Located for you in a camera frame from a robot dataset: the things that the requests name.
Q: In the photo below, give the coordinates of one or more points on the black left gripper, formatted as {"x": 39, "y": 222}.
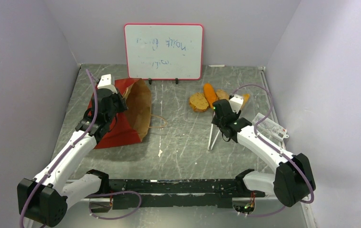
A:
{"x": 122, "y": 107}

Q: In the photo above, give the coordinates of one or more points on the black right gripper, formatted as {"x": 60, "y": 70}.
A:
{"x": 215, "y": 121}

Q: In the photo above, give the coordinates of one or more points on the red paper bag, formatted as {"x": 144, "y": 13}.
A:
{"x": 132, "y": 125}

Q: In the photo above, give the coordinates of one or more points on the orange fake bread piece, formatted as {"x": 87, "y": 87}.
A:
{"x": 198, "y": 102}

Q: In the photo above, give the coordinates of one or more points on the tan fake bread roll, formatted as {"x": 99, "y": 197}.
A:
{"x": 221, "y": 94}

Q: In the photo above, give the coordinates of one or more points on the orange fake baguette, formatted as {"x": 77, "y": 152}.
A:
{"x": 210, "y": 94}

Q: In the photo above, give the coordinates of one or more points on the orange fake bread slice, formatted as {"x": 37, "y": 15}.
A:
{"x": 245, "y": 100}

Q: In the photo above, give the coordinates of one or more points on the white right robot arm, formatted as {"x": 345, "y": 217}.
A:
{"x": 292, "y": 180}

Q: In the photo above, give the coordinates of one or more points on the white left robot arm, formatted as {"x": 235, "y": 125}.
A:
{"x": 46, "y": 198}

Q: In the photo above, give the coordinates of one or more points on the white printed card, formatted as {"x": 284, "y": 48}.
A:
{"x": 273, "y": 129}

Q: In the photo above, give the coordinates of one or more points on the pink framed whiteboard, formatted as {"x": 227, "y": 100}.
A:
{"x": 164, "y": 51}

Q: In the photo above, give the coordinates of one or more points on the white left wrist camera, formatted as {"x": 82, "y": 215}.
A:
{"x": 107, "y": 82}

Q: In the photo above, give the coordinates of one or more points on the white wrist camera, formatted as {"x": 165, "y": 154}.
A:
{"x": 107, "y": 82}
{"x": 236, "y": 103}

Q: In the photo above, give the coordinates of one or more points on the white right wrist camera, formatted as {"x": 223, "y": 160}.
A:
{"x": 236, "y": 103}

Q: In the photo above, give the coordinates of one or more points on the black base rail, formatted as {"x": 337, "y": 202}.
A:
{"x": 129, "y": 193}

